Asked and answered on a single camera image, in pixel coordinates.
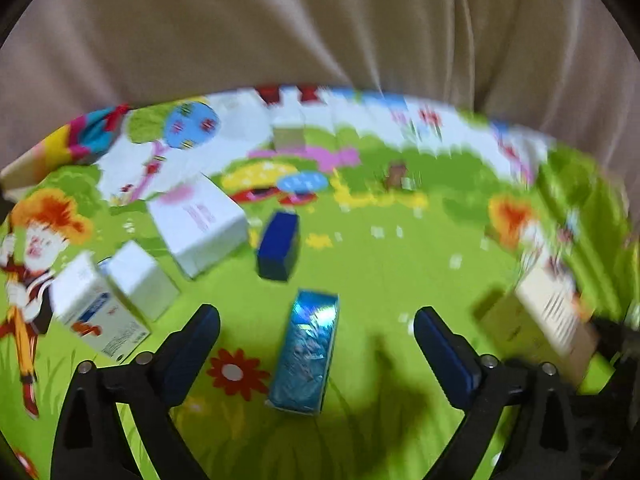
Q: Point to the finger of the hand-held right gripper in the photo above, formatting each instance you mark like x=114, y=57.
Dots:
x=612, y=332

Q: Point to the small silver white box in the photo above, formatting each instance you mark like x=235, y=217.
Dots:
x=289, y=135

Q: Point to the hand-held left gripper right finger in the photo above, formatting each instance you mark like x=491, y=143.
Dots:
x=447, y=355

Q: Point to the tall box with blue foil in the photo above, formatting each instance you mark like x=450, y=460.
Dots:
x=305, y=355

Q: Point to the cartoon printed green blanket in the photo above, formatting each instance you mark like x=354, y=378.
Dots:
x=400, y=270

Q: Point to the dark blue box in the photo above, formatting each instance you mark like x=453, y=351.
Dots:
x=277, y=250

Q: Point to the white medicine box red-blue print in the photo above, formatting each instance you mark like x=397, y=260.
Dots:
x=95, y=310

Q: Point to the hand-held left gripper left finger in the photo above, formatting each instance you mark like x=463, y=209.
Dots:
x=187, y=355

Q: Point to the large white box pink print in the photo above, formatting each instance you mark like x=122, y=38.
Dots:
x=200, y=230

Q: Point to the small plain white box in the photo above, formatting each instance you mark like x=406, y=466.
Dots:
x=137, y=277

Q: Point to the beige herbal ointment box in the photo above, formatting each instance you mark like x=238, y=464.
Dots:
x=545, y=310

